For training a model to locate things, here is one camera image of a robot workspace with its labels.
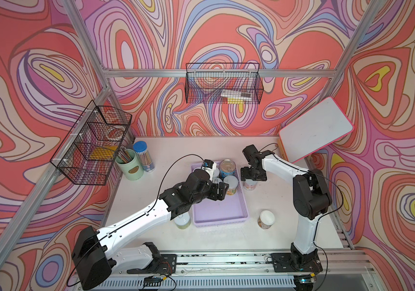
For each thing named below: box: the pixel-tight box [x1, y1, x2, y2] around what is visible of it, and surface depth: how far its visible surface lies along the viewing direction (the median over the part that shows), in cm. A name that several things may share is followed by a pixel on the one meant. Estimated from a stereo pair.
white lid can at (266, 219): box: [257, 209, 276, 230], surface depth 81 cm
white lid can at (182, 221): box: [173, 212, 192, 230], surface depth 82 cm
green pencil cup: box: [114, 147, 145, 181], surface depth 95 cm
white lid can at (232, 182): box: [223, 175, 239, 196], surface depth 92 cm
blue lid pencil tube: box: [132, 140, 156, 173], surface depth 95 cm
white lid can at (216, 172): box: [212, 167, 220, 178], surface depth 97 cm
